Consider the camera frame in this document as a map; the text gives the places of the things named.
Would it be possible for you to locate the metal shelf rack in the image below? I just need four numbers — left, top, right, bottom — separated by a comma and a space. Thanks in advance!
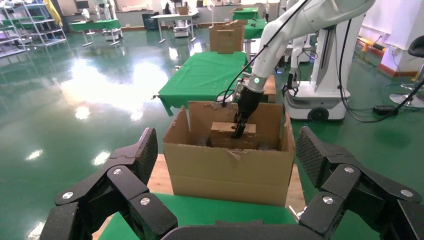
0, 0, 67, 59

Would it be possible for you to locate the distant green cloth table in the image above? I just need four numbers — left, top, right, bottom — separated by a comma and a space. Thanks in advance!
231, 7, 269, 40

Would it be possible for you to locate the white robot body with wheel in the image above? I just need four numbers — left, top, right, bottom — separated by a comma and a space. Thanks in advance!
283, 13, 367, 123

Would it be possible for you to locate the green cloth background table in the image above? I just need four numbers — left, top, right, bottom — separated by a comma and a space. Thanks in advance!
68, 18, 122, 48

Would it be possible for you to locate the tall brown cardboard carton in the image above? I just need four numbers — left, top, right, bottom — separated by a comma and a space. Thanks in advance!
209, 19, 249, 55

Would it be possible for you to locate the large open cardboard carton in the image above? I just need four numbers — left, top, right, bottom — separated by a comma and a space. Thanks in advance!
162, 100, 296, 208

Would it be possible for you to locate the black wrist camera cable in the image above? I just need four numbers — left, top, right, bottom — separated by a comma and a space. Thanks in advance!
215, 0, 311, 109

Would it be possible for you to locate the yellow hanging cloth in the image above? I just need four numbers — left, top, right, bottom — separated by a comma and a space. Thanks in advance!
42, 0, 64, 27

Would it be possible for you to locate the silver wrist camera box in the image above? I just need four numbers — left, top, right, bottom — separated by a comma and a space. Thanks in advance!
231, 78, 248, 104

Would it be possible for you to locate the small light wooden block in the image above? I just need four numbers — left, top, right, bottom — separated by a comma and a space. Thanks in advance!
262, 74, 278, 104

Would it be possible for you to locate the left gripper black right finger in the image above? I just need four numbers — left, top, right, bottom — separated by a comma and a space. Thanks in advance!
294, 125, 424, 240

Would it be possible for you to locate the black power brick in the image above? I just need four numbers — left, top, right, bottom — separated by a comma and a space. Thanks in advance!
373, 105, 400, 116

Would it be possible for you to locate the idle black gripper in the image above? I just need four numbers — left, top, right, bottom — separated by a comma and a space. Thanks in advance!
281, 72, 300, 98

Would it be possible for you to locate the large green tablecloth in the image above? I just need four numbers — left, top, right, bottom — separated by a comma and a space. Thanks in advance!
97, 193, 299, 240

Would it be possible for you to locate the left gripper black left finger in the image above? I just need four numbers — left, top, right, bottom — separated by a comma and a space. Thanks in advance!
39, 127, 179, 240

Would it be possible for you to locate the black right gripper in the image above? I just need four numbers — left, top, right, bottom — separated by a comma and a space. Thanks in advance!
231, 87, 263, 140

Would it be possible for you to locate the green cloth on side table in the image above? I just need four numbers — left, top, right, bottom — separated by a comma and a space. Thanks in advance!
157, 51, 249, 117

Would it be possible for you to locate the black stool chrome base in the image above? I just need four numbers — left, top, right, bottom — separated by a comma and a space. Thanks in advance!
389, 34, 424, 110

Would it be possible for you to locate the small cardboard box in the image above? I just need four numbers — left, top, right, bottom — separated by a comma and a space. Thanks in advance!
210, 121, 258, 140

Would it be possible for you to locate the black floor power cable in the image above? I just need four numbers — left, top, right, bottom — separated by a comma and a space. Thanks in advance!
336, 18, 424, 124

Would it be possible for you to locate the small white robot base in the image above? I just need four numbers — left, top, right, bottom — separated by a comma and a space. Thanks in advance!
172, 19, 192, 38

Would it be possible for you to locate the white background table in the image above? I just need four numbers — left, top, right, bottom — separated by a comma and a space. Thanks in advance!
150, 12, 200, 45

